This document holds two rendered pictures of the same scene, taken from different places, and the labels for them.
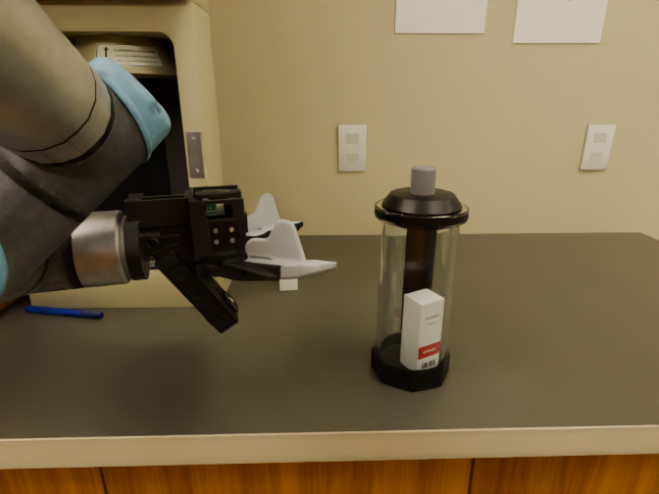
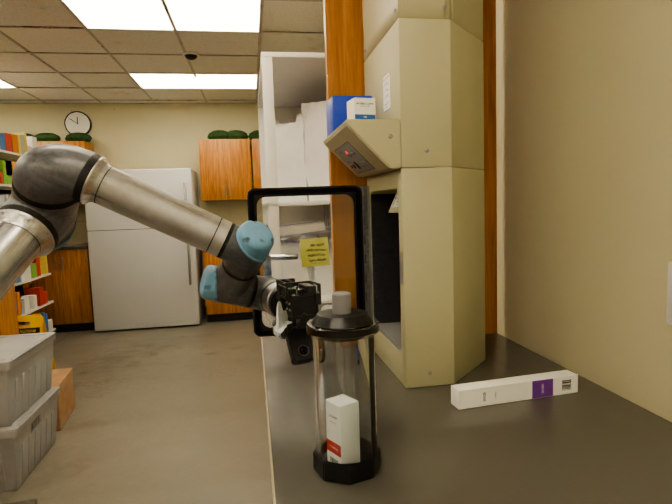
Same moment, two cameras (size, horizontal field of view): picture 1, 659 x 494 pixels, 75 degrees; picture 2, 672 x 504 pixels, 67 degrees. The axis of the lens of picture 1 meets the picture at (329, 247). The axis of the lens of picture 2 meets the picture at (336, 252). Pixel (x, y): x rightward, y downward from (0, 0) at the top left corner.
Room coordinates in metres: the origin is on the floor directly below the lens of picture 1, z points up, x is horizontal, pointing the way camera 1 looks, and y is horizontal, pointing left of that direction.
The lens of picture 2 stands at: (0.38, -0.84, 1.34)
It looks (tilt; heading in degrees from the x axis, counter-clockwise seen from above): 5 degrees down; 82
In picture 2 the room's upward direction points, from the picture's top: 2 degrees counter-clockwise
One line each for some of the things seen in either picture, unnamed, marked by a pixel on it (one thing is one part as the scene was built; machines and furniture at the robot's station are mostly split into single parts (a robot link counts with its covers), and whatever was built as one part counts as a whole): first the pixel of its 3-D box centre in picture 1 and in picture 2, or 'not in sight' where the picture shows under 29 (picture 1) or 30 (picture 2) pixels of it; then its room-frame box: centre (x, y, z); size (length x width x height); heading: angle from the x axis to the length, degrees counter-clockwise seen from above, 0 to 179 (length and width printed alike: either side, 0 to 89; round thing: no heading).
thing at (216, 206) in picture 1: (191, 233); (294, 303); (0.43, 0.15, 1.15); 0.12 x 0.08 x 0.09; 107
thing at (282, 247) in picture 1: (287, 247); (280, 318); (0.40, 0.04, 1.14); 0.09 x 0.03 x 0.06; 71
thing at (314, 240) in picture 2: not in sight; (307, 261); (0.49, 0.51, 1.19); 0.30 x 0.01 x 0.40; 176
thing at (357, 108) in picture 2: not in sight; (361, 113); (0.60, 0.30, 1.54); 0.05 x 0.05 x 0.06; 10
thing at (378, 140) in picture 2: not in sight; (357, 152); (0.60, 0.35, 1.46); 0.32 x 0.11 x 0.10; 92
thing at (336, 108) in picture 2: not in sight; (348, 117); (0.60, 0.44, 1.56); 0.10 x 0.10 x 0.09; 2
